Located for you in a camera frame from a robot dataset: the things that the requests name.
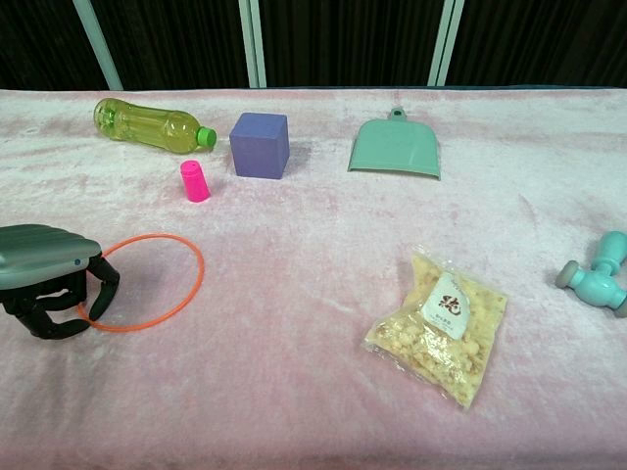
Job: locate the pale green frame post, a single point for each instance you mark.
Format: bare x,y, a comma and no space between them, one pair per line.
100,41
254,41
446,41

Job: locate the pink cylinder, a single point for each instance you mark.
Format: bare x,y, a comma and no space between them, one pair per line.
194,183

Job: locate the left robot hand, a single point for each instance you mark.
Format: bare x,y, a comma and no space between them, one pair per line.
39,257

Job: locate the teal plastic dustpan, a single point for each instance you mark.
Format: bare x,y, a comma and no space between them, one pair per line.
397,147

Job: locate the purple foam cube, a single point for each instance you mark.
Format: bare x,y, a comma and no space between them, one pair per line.
258,145

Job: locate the clear snack bag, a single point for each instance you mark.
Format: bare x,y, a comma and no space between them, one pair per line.
441,328

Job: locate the teal toy hammer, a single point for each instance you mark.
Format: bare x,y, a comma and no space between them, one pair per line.
600,281

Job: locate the green plastic bottle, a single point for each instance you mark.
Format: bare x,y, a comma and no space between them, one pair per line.
147,126

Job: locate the pink plush tablecloth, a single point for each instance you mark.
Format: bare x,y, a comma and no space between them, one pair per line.
313,294

